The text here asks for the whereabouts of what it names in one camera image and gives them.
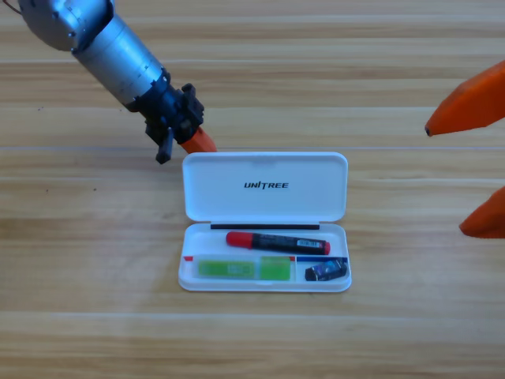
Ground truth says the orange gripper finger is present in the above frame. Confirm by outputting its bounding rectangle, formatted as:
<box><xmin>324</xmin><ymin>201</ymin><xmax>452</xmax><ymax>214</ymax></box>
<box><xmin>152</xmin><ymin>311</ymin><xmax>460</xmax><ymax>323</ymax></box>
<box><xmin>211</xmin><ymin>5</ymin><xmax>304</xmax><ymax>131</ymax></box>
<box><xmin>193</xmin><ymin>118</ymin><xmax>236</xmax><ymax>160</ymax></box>
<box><xmin>458</xmin><ymin>186</ymin><xmax>505</xmax><ymax>240</ymax></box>
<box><xmin>425</xmin><ymin>59</ymin><xmax>505</xmax><ymax>137</ymax></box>

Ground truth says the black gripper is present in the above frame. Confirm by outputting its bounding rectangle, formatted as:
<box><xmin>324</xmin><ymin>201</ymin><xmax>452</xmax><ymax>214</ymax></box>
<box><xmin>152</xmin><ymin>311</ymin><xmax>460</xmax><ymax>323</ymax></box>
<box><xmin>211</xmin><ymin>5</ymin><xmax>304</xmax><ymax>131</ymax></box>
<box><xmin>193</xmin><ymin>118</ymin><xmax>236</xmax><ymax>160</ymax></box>
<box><xmin>136</xmin><ymin>82</ymin><xmax>219</xmax><ymax>165</ymax></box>

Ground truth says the red and black marker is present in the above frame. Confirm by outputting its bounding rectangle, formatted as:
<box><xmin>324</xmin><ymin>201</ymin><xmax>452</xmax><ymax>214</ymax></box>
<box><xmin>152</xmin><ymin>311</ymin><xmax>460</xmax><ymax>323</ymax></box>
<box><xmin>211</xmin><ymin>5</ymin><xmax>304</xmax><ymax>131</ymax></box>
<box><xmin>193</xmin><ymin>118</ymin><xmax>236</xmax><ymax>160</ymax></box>
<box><xmin>225</xmin><ymin>231</ymin><xmax>331</xmax><ymax>256</ymax></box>

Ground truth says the green highlighter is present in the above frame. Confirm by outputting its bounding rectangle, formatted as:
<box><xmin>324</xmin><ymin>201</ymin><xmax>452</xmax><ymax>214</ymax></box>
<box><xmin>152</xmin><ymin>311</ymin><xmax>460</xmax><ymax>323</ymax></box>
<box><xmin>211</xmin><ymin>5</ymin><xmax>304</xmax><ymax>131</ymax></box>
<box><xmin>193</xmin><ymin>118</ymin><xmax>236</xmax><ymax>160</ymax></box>
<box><xmin>196</xmin><ymin>255</ymin><xmax>293</xmax><ymax>282</ymax></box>

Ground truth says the black eraser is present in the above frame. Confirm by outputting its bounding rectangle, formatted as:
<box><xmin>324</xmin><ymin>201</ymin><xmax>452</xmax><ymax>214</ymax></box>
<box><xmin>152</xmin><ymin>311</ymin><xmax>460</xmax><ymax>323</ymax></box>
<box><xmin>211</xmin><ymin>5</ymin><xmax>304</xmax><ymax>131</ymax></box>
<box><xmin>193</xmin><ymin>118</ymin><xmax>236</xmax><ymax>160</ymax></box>
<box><xmin>305</xmin><ymin>257</ymin><xmax>350</xmax><ymax>283</ymax></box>

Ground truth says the white Unitree pencil case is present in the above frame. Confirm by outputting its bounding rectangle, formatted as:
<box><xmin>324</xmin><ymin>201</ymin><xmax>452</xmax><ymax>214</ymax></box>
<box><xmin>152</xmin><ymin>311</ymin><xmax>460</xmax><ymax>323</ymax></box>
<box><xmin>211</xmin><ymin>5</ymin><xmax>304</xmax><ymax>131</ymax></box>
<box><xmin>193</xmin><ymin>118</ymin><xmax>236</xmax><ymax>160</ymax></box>
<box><xmin>178</xmin><ymin>152</ymin><xmax>353</xmax><ymax>294</ymax></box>

